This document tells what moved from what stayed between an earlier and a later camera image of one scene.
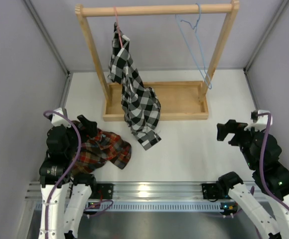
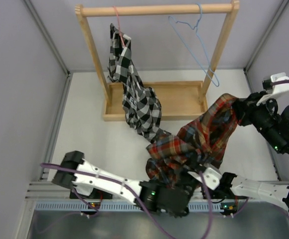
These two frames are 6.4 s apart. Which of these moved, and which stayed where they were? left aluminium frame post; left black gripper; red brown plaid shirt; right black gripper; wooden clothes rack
Moved: red brown plaid shirt; left black gripper; right black gripper
Stayed: wooden clothes rack; left aluminium frame post
